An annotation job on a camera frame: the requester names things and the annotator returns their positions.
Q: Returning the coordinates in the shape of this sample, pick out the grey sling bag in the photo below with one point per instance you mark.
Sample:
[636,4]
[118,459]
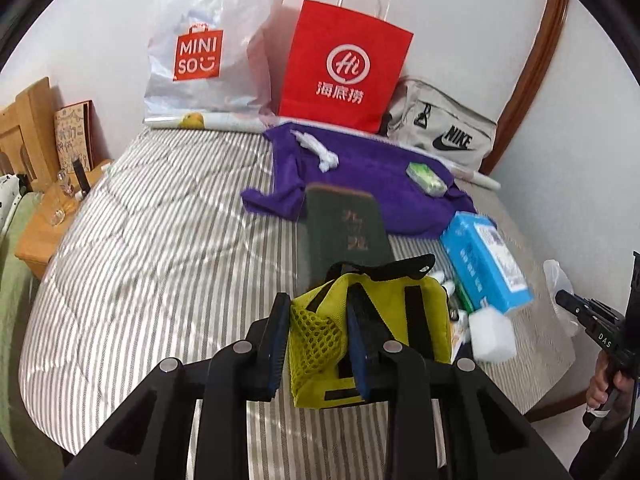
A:
[450,117]

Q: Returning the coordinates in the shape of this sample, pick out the small white bottle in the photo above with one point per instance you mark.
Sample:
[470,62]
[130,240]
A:
[445,282]

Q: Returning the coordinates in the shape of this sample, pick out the green white packet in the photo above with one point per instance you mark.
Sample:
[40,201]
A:
[462,305]

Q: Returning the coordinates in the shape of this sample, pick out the yellow-green mesh pouch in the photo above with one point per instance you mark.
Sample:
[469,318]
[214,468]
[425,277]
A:
[425,310]

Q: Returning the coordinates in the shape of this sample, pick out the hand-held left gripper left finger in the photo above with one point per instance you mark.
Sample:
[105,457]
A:
[280,345]

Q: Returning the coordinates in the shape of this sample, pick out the white spotted cloth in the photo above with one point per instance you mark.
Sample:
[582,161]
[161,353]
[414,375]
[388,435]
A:
[9,200]

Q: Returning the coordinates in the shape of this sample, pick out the brown wooden door frame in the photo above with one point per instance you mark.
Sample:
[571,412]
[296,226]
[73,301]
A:
[545,50]

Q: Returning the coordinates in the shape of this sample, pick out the small green packet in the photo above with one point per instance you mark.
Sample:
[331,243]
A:
[425,177]

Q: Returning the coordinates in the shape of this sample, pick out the person's right forearm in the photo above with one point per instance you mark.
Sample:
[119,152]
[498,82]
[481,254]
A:
[607,450]

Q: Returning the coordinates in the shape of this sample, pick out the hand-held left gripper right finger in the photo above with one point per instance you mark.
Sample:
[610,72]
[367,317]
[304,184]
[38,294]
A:
[356,355]

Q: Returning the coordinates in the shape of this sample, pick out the person's right hand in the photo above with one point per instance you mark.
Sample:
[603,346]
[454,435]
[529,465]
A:
[600,390]

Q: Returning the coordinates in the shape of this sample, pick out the blue tissue box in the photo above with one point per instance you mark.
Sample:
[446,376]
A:
[475,260]

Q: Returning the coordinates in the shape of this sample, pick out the white plastic shopping bag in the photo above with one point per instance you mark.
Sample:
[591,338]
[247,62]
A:
[225,15]

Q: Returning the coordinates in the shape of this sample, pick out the dark green tin box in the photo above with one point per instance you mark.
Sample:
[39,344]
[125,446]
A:
[345,230]

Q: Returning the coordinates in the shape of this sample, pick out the striped bed quilt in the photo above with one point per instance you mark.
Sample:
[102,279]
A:
[150,260]

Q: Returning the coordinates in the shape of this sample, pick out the clear white plastic bag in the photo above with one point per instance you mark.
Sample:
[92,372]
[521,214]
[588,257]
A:
[556,275]

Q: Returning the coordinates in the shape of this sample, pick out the purple towel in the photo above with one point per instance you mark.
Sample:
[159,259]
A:
[370,162]

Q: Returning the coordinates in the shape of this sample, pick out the brown illustrated notebook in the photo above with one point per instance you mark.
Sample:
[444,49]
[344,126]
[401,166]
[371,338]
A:
[72,132]

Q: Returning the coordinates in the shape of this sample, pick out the wooden headboard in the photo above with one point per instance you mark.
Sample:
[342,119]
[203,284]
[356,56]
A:
[25,115]

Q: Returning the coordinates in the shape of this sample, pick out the long white printed roll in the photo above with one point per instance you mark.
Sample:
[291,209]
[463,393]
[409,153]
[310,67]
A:
[225,121]

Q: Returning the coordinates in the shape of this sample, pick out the wooden nightstand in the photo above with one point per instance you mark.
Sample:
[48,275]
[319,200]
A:
[35,245]

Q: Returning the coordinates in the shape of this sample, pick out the white sponge block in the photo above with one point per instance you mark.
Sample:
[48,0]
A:
[492,335]

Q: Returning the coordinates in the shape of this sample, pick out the white crumpled cloth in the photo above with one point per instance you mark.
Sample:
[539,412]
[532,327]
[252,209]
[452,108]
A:
[320,152]

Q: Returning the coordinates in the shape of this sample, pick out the small black device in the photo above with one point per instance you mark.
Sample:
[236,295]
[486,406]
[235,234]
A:
[81,175]

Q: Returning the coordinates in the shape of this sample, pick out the red paper bag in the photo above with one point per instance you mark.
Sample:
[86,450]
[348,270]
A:
[315,45]

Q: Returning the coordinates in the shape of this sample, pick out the green blanket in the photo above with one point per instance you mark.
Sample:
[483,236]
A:
[14,300]

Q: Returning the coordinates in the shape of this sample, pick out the clear glass cup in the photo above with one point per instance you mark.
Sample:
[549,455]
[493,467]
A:
[64,182]
[54,210]

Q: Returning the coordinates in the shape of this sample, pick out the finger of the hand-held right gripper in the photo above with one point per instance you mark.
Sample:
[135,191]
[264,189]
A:
[570,302]

